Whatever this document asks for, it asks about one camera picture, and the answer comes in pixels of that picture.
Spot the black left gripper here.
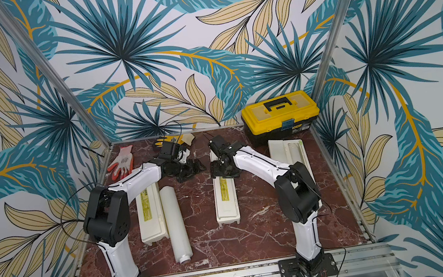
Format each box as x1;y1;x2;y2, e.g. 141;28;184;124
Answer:
167;155;210;186

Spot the white wrap dispenser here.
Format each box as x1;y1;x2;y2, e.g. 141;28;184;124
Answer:
136;183;169;246

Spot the plastic wrap roll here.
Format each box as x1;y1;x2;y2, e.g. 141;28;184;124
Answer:
159;186;193;264

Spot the white dispenser base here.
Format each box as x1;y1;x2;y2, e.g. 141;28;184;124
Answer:
267;133;324;217

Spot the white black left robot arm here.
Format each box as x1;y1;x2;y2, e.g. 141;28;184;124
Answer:
84;141;206;277

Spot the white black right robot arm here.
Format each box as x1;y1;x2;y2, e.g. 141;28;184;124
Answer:
208;136;324;277

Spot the yellow black work glove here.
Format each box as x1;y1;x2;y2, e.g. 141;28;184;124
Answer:
154;133;195;148

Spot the red white work glove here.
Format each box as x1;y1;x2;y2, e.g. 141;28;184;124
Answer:
107;145;134;182

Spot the yellow black toolbox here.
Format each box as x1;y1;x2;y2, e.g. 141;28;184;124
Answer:
241;91;320;147

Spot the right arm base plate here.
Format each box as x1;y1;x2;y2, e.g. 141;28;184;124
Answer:
278;253;339;277

